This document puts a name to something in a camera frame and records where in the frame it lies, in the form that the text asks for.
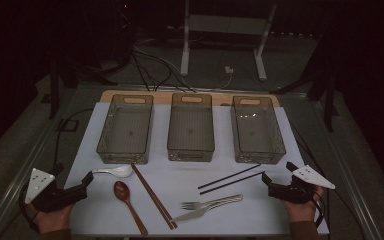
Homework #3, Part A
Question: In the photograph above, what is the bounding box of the left hand-held gripper cable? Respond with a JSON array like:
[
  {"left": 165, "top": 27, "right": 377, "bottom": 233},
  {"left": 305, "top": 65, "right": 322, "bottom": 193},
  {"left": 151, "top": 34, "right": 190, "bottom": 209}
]
[{"left": 18, "top": 181, "right": 43, "bottom": 234}]

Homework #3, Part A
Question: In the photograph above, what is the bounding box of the right hand-held gripper cable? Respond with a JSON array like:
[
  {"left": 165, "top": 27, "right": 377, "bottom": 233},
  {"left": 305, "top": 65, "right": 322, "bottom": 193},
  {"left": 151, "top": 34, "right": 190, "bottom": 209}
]
[{"left": 298, "top": 184, "right": 326, "bottom": 231}]

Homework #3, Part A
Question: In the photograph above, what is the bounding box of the brown wooden chopstick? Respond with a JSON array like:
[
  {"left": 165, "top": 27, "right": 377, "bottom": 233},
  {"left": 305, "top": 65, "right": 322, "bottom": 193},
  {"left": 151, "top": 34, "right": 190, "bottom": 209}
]
[
  {"left": 130, "top": 163, "right": 175, "bottom": 231},
  {"left": 133, "top": 163, "right": 179, "bottom": 229}
]

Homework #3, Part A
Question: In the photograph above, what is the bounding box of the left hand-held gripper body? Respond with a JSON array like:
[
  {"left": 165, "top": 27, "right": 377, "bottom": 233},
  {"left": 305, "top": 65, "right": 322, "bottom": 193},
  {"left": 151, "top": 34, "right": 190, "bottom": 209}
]
[{"left": 24, "top": 167, "right": 88, "bottom": 213}]

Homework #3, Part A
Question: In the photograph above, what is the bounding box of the hand-held gripper cable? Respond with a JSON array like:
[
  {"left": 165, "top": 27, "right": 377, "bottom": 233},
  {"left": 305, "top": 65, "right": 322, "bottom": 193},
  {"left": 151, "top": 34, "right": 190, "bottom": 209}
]
[
  {"left": 298, "top": 184, "right": 326, "bottom": 231},
  {"left": 18, "top": 181, "right": 43, "bottom": 234}
]

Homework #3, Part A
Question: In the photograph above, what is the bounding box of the white metal stand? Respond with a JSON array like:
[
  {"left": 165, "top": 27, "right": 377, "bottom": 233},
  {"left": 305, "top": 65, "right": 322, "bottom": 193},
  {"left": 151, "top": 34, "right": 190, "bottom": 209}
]
[{"left": 179, "top": 0, "right": 278, "bottom": 82}]

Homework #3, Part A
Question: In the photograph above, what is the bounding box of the brown wooden spoon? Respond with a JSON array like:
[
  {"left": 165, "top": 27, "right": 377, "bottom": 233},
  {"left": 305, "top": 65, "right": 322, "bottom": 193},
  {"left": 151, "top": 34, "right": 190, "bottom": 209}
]
[{"left": 113, "top": 180, "right": 149, "bottom": 238}]

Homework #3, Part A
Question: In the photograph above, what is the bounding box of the black chopstick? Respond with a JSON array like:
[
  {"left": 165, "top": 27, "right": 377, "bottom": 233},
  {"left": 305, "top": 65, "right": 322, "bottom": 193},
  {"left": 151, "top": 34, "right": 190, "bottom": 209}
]
[
  {"left": 199, "top": 171, "right": 266, "bottom": 196},
  {"left": 197, "top": 163, "right": 262, "bottom": 190}
]

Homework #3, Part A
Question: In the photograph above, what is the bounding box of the black stand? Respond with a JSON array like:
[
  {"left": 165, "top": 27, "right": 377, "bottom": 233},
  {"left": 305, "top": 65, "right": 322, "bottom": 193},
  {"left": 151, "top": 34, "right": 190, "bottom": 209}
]
[
  {"left": 48, "top": 56, "right": 119, "bottom": 120},
  {"left": 269, "top": 59, "right": 340, "bottom": 133}
]

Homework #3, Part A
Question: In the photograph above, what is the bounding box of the white table mat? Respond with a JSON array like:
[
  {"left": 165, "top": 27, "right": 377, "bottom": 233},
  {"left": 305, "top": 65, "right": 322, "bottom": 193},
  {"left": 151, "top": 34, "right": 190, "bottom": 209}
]
[{"left": 64, "top": 101, "right": 330, "bottom": 238}]

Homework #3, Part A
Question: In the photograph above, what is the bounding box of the metal fork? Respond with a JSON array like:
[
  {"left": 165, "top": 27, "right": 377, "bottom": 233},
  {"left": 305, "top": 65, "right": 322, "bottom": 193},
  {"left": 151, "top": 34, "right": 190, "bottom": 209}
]
[{"left": 180, "top": 194, "right": 243, "bottom": 212}]

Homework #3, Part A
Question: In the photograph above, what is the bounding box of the person's right hand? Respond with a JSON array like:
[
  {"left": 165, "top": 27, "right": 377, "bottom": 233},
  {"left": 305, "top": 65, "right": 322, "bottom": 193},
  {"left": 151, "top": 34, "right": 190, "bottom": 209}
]
[{"left": 281, "top": 184, "right": 325, "bottom": 224}]

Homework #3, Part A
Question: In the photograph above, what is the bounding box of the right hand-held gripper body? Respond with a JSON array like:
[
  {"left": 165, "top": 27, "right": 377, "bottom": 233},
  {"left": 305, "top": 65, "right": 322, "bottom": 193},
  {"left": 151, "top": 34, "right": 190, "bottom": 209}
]
[{"left": 267, "top": 164, "right": 336, "bottom": 205}]

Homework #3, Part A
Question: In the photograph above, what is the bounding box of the clear plastic storage bin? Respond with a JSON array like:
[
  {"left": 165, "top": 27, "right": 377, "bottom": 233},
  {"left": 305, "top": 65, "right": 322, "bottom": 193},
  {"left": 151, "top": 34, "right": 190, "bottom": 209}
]
[
  {"left": 230, "top": 95, "right": 287, "bottom": 165},
  {"left": 166, "top": 92, "right": 216, "bottom": 163},
  {"left": 95, "top": 93, "right": 155, "bottom": 165}
]

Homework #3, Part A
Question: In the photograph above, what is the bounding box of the grey metal rail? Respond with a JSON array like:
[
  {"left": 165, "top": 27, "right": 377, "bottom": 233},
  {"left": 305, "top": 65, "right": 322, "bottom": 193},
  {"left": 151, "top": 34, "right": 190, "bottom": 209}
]
[
  {"left": 0, "top": 83, "right": 93, "bottom": 240},
  {"left": 311, "top": 98, "right": 383, "bottom": 240}
]

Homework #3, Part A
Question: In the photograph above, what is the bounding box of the black floor cable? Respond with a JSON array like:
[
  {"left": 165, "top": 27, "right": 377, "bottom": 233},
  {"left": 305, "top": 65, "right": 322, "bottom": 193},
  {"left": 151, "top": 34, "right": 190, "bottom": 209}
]
[
  {"left": 289, "top": 123, "right": 331, "bottom": 234},
  {"left": 53, "top": 107, "right": 95, "bottom": 166}
]

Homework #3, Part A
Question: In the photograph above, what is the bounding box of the white ceramic spoon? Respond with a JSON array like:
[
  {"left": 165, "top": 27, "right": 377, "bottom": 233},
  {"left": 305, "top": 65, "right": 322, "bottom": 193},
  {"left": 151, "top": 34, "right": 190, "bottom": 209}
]
[{"left": 91, "top": 164, "right": 134, "bottom": 178}]

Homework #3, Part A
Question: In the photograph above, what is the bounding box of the black cable bundle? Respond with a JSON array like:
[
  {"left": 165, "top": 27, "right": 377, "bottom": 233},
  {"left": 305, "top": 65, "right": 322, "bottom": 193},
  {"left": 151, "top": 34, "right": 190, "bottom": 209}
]
[{"left": 131, "top": 44, "right": 198, "bottom": 94}]

